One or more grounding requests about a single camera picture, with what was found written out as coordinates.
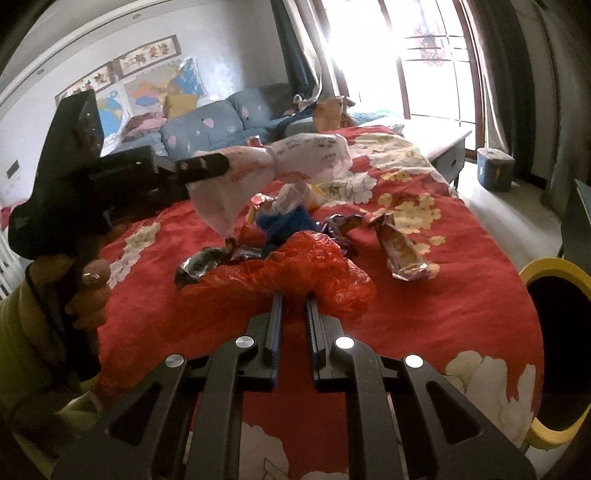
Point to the pink clothes pile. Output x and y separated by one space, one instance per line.
137 126

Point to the dark glass tv cabinet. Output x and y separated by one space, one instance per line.
575 228

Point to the red floral tablecloth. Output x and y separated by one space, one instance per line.
474 322

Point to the purple crumpled wrapper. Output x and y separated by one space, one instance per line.
338 226

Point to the framed calligraphy picture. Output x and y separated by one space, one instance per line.
146 55
97 80

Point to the world map poster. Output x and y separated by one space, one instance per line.
112 111

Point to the yellow rimmed black trash bin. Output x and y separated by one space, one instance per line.
560 292

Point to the clear plastic wrapper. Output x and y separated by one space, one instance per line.
289 197

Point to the red plastic bag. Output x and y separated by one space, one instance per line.
309 262

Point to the brown snack wrapper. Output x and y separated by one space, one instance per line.
404 260

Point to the blue crumpled wrapper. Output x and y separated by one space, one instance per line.
278 228

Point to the yellow cushion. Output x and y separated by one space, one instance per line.
176 105

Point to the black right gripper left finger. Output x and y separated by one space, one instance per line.
183 419

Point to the person's left hand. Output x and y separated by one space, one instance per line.
89 302

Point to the blue sofa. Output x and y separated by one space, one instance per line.
265 112

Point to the blue storage stool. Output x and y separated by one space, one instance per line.
495 169

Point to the white coffee table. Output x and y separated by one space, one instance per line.
442 142

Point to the small metal can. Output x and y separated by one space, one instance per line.
253 141

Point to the white printed plastic bag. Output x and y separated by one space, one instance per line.
307 157

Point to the brown paper bag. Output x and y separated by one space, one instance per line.
330 114

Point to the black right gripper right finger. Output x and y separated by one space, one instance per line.
405 420

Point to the wall map poster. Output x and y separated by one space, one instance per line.
147 91

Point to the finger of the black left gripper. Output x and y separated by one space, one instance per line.
194 169

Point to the dark left curtain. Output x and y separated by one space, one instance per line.
304 69

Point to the green sleeve forearm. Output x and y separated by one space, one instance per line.
40 399

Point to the silver dark crumpled wrapper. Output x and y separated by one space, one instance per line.
192 269

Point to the dark curtain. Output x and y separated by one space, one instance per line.
304 69
518 84

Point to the dark right curtain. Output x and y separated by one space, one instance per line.
518 84

